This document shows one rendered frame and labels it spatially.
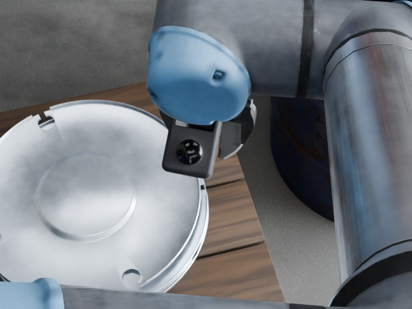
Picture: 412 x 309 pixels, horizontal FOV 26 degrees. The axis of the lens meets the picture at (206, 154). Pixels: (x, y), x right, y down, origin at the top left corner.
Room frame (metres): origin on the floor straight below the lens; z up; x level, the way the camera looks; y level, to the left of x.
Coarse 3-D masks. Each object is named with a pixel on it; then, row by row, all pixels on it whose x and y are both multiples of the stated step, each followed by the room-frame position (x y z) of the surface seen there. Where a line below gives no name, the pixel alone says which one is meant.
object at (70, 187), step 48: (0, 144) 0.62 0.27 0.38; (48, 144) 0.62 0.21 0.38; (96, 144) 0.62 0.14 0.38; (144, 144) 0.62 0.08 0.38; (0, 192) 0.55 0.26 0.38; (48, 192) 0.55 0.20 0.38; (96, 192) 0.55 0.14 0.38; (144, 192) 0.55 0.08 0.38; (192, 192) 0.55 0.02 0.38; (48, 240) 0.48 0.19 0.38; (96, 240) 0.48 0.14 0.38; (144, 240) 0.48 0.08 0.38
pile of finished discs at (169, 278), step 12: (48, 120) 0.66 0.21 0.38; (204, 192) 0.55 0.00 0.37; (204, 204) 0.54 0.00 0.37; (204, 216) 0.52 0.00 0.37; (204, 228) 0.50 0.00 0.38; (0, 240) 0.48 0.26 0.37; (192, 240) 0.48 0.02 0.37; (192, 252) 0.47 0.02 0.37; (180, 264) 0.45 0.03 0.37; (192, 264) 0.46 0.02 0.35; (0, 276) 0.43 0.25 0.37; (132, 276) 0.44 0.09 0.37; (168, 276) 0.44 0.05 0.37; (180, 276) 0.44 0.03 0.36; (144, 288) 0.42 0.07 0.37; (156, 288) 0.42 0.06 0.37; (168, 288) 0.43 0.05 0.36
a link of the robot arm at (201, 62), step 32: (160, 0) 0.44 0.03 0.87; (192, 0) 0.43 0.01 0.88; (224, 0) 0.43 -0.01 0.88; (256, 0) 0.43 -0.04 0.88; (288, 0) 0.43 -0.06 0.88; (160, 32) 0.41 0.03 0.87; (192, 32) 0.40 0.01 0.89; (224, 32) 0.40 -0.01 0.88; (256, 32) 0.40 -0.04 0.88; (288, 32) 0.40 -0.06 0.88; (160, 64) 0.38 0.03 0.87; (192, 64) 0.37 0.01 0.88; (224, 64) 0.37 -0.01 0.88; (256, 64) 0.38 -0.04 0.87; (288, 64) 0.38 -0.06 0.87; (160, 96) 0.37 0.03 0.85; (192, 96) 0.36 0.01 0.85; (224, 96) 0.36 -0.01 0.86; (288, 96) 0.38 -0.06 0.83
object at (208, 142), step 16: (176, 128) 0.44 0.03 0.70; (192, 128) 0.44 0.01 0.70; (208, 128) 0.44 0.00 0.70; (176, 144) 0.43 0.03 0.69; (192, 144) 0.42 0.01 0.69; (208, 144) 0.43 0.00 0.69; (176, 160) 0.41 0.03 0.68; (192, 160) 0.41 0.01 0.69; (208, 160) 0.41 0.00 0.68; (192, 176) 0.40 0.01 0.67; (208, 176) 0.40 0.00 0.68
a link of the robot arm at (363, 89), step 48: (336, 0) 0.43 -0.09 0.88; (336, 48) 0.38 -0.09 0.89; (384, 48) 0.36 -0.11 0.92; (336, 96) 0.32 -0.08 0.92; (384, 96) 0.29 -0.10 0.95; (336, 144) 0.27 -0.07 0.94; (384, 144) 0.25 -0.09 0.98; (336, 192) 0.23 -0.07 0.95; (384, 192) 0.21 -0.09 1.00; (384, 240) 0.17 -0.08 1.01; (384, 288) 0.14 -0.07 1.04
